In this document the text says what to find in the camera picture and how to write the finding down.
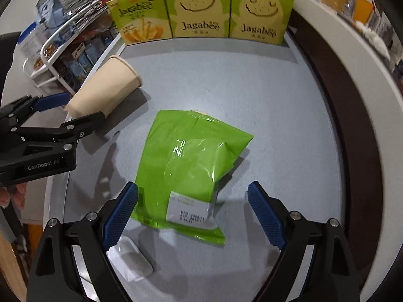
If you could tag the white cloth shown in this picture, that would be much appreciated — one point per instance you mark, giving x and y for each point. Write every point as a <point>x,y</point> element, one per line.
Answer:
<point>376,39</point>

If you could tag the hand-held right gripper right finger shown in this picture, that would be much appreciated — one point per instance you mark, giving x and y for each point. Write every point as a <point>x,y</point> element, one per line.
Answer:
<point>266,214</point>

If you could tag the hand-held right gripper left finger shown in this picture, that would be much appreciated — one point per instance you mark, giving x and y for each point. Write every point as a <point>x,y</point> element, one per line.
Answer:
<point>121,214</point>

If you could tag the person's left hand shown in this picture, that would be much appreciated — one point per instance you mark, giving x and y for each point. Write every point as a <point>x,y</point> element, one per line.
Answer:
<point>14,193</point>

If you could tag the green snack bag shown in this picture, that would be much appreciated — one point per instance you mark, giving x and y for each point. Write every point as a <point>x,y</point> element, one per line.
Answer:
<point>189,163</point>

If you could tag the orange cutting board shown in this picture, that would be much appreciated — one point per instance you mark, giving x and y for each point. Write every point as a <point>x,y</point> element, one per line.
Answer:
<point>363,9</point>

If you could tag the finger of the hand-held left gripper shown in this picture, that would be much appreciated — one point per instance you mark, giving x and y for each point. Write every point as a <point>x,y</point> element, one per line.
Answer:
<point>52,100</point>
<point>85,122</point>

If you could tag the small brown paper cup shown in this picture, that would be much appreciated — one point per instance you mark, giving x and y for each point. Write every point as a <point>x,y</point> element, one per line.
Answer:
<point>104,85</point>

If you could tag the blue pouch bag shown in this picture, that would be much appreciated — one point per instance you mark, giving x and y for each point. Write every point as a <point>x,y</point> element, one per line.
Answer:
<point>50,8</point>

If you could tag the green snack box with fries picture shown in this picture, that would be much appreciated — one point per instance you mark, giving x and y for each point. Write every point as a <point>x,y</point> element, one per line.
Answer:
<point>140,14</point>

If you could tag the blue lidded food container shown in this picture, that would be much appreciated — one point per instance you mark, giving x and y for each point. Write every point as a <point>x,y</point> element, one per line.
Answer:
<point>34,47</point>

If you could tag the small white packet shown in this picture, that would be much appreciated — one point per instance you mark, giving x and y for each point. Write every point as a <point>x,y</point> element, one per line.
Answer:
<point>132,259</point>

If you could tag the green snack box smiling face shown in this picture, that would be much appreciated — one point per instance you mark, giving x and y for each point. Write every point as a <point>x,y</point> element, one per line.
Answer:
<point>196,9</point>
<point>261,12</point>

